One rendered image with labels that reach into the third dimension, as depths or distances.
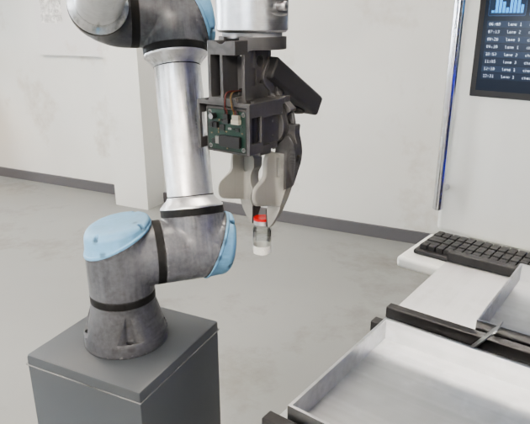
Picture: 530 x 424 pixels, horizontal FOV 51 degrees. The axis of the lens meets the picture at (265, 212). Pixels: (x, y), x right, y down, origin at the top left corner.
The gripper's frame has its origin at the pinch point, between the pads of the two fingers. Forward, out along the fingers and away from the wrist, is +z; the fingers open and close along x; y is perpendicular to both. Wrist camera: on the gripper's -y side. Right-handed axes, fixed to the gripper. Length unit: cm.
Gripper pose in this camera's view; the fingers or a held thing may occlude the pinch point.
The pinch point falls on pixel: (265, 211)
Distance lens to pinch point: 66.3
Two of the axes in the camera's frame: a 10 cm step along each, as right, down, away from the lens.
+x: 8.0, 2.0, -5.7
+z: 0.0, 9.5, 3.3
